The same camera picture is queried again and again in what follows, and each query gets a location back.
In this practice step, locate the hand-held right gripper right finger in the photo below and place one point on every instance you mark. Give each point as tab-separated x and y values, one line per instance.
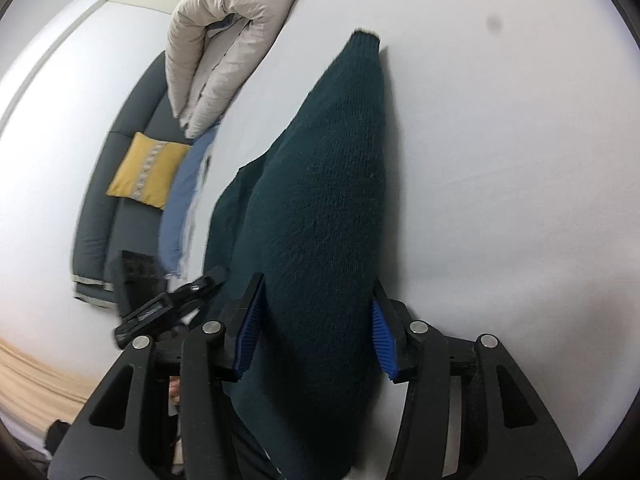
382	340

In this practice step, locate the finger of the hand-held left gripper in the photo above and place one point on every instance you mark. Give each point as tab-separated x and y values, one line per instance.
200	287

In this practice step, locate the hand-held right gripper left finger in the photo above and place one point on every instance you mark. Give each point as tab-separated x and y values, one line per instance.
249	330

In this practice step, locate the dark green knit sweater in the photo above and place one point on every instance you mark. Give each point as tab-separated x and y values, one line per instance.
320	210

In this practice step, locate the dark grey sofa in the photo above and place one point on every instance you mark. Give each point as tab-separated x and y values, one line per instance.
135	240

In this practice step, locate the blue cloth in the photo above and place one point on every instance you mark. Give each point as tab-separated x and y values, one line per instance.
177	210

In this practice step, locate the yellow cushion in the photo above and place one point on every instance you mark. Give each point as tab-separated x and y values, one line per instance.
130	175

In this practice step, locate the white bed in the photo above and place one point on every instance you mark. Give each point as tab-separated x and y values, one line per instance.
500	160

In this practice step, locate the folded beige duvet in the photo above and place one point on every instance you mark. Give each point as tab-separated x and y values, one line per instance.
220	20

